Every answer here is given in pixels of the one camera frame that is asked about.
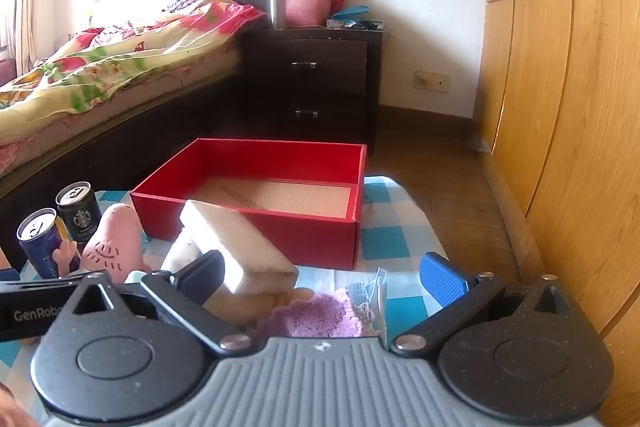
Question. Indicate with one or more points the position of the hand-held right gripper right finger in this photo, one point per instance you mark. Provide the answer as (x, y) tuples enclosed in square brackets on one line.
[(442, 279)]

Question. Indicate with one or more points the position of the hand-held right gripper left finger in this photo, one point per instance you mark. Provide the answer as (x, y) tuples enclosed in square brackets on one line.
[(205, 277)]

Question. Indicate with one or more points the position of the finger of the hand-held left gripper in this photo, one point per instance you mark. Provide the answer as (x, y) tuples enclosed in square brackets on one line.
[(75, 281)]

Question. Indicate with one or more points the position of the pink pig plush toy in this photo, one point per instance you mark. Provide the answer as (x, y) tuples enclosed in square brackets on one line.
[(115, 242)]

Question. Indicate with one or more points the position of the blue face mask packet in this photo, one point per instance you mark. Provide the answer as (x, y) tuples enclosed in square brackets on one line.
[(372, 302)]

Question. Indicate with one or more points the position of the purple fluffy cloth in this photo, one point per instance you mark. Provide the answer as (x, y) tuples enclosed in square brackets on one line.
[(320, 314)]

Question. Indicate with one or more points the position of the red cardboard box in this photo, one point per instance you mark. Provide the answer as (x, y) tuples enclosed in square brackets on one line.
[(325, 242)]

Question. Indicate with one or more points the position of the blue drink can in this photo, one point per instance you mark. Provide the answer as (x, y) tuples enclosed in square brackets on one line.
[(42, 247)]

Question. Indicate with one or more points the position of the blue checked tablecloth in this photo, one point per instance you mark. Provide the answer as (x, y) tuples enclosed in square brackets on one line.
[(400, 252)]

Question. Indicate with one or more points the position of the black drink can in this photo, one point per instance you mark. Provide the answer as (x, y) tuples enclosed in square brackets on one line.
[(80, 212)]

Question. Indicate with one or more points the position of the clear plastic scrap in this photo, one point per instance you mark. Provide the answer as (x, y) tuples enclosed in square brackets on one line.
[(480, 144)]

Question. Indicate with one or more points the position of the mattress with pink sheet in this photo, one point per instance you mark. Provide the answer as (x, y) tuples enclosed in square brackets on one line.
[(125, 107)]

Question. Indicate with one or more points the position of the nightstand drawer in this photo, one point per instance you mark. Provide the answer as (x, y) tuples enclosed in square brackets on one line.
[(310, 77), (310, 127)]

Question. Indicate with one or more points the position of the dark wooden nightstand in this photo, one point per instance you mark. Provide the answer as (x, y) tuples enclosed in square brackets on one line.
[(320, 127)]

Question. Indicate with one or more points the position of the wooden wardrobe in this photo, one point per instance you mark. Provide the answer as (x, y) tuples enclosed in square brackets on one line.
[(575, 107)]

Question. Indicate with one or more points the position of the maroon cushion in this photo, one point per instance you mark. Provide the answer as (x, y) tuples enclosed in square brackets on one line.
[(6, 69)]

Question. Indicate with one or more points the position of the floral quilt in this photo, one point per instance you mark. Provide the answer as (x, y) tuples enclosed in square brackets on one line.
[(140, 52)]

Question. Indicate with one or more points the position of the black small item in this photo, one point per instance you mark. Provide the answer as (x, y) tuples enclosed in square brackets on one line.
[(367, 26)]

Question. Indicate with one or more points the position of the dark patterned cloth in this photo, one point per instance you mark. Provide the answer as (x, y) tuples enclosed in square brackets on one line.
[(190, 0)]

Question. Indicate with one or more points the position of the light blue packet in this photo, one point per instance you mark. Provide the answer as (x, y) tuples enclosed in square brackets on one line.
[(337, 23)]

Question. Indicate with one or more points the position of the steel thermos bottle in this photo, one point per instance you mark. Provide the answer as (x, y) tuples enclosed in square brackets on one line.
[(277, 7)]

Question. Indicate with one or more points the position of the blue folded paper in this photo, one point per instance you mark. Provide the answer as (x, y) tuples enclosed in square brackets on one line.
[(350, 13)]

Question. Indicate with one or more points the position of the pink plastic basket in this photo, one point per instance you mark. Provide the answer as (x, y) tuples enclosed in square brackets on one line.
[(307, 12)]

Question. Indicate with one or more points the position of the beige wall outlet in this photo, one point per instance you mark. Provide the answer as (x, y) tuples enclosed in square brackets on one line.
[(431, 82)]

